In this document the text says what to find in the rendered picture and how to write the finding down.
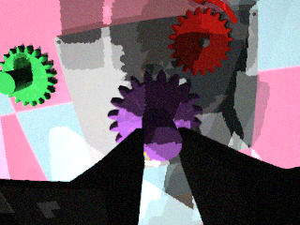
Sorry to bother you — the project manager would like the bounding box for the green gear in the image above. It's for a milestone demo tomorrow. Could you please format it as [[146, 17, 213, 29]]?
[[0, 45, 57, 108]]

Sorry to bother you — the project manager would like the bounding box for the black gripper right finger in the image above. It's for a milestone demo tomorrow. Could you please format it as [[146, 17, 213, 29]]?
[[177, 127, 300, 225]]

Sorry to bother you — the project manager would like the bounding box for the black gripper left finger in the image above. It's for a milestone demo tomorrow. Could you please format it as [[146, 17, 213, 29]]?
[[0, 127, 143, 225]]

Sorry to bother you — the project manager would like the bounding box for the red gear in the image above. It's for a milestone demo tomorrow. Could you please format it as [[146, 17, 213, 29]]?
[[168, 7, 233, 76]]

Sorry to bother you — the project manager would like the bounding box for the purple gear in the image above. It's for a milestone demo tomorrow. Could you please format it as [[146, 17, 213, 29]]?
[[108, 70, 203, 160]]

